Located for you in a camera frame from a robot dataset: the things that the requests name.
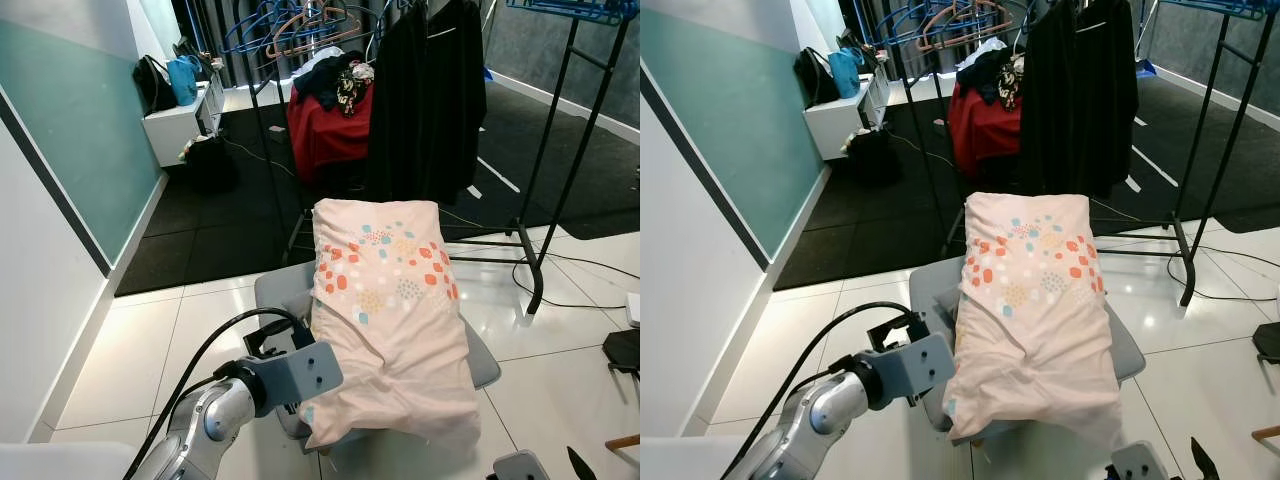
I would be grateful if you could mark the wooden stick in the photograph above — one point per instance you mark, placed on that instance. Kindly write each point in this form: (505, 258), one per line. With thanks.
(622, 442)
(1266, 433)

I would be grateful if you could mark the blue clothes hanger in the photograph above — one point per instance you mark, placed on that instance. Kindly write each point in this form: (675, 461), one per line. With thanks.
(245, 30)
(898, 25)

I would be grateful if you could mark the black floor bag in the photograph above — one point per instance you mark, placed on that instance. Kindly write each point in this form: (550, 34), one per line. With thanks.
(212, 165)
(873, 158)

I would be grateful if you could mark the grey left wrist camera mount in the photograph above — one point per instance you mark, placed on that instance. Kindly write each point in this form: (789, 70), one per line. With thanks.
(305, 372)
(920, 368)

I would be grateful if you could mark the dark pile of clothes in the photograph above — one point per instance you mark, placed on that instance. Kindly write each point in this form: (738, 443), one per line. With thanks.
(985, 72)
(325, 80)

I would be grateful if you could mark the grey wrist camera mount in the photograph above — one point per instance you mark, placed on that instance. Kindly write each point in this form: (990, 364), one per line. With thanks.
(520, 468)
(305, 372)
(920, 368)
(1140, 462)

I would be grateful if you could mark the blue drying rack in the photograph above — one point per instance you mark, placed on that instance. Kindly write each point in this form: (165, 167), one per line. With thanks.
(575, 10)
(1220, 8)

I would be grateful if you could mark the pink patterned pillow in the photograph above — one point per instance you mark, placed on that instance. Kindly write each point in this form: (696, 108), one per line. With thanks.
(395, 330)
(1035, 330)

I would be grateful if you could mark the black metal clothes rack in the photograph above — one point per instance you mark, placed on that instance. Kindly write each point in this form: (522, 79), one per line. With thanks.
(1185, 265)
(532, 270)

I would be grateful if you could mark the white low cabinet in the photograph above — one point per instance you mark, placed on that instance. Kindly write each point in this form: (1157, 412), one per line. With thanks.
(835, 122)
(175, 128)

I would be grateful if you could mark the red cloth bundle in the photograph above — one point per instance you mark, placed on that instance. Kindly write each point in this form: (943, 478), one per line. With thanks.
(325, 135)
(980, 130)

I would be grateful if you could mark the black stool seat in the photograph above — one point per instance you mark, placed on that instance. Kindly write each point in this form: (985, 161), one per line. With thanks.
(622, 348)
(1268, 342)

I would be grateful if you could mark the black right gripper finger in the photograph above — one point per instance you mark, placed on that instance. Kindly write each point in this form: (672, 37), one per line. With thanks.
(1203, 468)
(580, 470)

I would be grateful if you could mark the white power strip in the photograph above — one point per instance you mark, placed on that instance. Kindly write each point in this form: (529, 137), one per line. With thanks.
(633, 308)

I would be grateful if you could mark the black hanging coat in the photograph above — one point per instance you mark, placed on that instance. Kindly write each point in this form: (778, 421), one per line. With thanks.
(425, 100)
(1080, 100)

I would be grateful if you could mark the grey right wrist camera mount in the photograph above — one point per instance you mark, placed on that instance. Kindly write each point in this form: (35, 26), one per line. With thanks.
(1140, 462)
(520, 468)

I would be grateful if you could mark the black handbag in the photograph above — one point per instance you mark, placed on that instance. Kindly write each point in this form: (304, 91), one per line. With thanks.
(812, 78)
(152, 85)

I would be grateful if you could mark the pink clothes hanger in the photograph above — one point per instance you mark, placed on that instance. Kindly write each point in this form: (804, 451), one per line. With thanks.
(1000, 20)
(345, 35)

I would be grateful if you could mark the blue bag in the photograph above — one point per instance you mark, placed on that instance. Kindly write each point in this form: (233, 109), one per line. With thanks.
(183, 80)
(845, 72)

